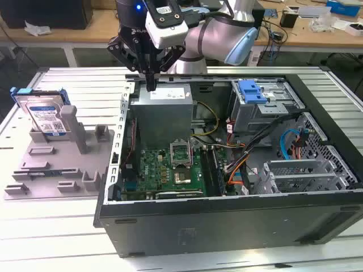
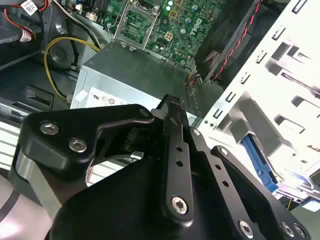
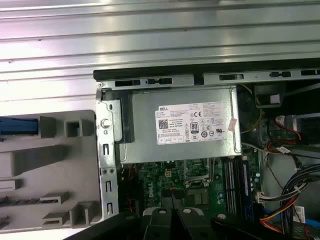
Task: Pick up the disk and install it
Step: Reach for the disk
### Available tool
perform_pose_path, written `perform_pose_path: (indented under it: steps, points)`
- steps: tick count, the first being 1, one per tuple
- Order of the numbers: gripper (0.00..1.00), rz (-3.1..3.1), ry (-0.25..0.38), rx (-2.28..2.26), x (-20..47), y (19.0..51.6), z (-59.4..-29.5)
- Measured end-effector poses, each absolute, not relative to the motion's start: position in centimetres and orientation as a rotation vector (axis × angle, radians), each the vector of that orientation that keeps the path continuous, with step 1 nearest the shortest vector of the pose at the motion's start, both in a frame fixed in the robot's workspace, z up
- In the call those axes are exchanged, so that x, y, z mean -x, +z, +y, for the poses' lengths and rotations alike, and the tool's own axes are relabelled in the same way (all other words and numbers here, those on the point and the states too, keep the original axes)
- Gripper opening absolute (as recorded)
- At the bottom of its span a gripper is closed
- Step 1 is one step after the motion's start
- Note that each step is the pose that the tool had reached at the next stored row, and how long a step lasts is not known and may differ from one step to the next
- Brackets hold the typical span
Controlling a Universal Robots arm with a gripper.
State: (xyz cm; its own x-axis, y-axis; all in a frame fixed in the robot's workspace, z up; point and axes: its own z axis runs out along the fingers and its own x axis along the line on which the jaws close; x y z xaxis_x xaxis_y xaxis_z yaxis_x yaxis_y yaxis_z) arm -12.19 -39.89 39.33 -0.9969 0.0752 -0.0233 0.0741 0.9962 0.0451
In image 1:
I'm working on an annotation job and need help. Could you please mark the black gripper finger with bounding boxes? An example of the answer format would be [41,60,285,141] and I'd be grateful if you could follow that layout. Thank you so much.
[151,46,187,92]
[107,35,153,92]

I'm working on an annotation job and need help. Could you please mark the hard disk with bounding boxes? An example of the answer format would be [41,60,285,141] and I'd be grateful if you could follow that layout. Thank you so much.
[10,87,72,137]

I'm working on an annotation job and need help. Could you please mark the blue disk data wire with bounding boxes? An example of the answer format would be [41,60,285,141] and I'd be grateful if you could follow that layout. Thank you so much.
[280,127,310,163]

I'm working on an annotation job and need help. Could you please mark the orange black disk power wire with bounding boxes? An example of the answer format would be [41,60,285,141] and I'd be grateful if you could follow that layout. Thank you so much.
[293,132,310,162]

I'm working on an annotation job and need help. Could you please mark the metal disk bay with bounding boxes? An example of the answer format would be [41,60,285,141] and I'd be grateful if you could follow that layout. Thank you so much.
[254,158,345,196]

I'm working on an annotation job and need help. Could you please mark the wooden workbench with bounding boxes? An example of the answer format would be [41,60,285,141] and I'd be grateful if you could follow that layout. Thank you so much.
[0,0,363,69]

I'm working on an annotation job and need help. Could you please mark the grey power supply unit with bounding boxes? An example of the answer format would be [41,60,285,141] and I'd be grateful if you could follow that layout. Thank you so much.
[129,83,195,148]

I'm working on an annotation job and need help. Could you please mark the blue plastic drive carrier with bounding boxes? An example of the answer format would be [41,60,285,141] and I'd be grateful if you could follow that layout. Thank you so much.
[238,80,269,104]

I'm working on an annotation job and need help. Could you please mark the crumpled white wrapping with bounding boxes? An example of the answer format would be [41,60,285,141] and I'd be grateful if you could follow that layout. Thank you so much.
[24,19,53,37]

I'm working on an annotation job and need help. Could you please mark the large black box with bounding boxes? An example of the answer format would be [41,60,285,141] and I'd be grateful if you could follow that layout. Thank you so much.
[0,0,94,31]

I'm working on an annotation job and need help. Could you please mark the black computer tower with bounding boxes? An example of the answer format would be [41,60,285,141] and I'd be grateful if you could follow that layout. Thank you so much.
[251,8,266,40]

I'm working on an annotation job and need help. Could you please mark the metal socket cover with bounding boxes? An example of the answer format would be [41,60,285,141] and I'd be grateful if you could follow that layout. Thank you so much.
[169,140,192,168]

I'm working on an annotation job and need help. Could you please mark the black case fan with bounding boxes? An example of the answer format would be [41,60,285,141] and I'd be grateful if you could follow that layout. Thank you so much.
[124,117,142,182]

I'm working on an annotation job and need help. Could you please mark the metal drive cage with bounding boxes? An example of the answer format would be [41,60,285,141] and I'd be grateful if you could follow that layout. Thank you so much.
[228,79,306,137]

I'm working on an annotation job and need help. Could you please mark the green motherboard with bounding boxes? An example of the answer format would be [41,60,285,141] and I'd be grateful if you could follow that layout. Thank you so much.
[121,146,236,201]

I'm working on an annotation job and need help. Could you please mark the black RAM slot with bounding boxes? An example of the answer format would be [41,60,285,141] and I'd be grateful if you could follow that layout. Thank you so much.
[204,146,218,197]
[209,146,223,196]
[200,146,213,197]
[213,146,227,196]

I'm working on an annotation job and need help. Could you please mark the CPU socket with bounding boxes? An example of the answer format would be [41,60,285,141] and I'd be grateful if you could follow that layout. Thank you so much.
[172,169,193,185]

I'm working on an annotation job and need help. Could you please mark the grey parts rack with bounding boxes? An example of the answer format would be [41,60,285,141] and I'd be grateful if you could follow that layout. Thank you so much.
[4,105,116,201]

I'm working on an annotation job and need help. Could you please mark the small black box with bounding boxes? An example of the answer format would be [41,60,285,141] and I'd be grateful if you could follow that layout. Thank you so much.
[279,10,300,28]

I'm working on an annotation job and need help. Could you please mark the black graphics card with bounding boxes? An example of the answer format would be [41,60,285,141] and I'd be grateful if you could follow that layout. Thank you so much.
[155,190,205,199]

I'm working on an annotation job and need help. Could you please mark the RAM stick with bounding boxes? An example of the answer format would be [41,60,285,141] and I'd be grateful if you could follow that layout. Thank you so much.
[28,169,62,178]

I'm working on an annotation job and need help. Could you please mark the white card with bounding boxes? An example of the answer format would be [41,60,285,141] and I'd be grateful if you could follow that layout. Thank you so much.
[297,5,331,19]

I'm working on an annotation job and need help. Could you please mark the clear plastic bag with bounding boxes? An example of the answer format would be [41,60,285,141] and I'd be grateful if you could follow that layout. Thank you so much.
[309,12,341,32]

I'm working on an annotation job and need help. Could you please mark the black open PC case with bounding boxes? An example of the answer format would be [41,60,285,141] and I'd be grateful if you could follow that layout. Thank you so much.
[93,73,363,259]

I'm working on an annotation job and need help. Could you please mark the blue cardboard box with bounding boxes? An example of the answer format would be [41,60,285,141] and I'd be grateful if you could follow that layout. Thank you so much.
[326,0,363,18]

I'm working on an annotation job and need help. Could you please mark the white box with black inset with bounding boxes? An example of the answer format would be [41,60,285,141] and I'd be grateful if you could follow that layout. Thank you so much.
[344,22,363,37]

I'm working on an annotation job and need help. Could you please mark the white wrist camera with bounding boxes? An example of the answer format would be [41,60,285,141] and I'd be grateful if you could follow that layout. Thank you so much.
[145,0,190,49]

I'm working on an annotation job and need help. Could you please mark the thick black camera cable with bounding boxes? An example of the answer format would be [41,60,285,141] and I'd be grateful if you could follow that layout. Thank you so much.
[183,0,238,29]

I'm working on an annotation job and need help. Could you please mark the yellow black power wires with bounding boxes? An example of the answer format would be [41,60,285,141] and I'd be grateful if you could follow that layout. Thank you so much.
[192,101,221,138]

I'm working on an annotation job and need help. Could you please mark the black sleeved wire bundle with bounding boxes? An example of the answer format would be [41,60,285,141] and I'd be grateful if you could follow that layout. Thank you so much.
[225,112,303,182]

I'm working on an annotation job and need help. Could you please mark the orange striped wire bundle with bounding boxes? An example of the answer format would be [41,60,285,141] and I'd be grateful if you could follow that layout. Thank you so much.
[225,161,249,189]

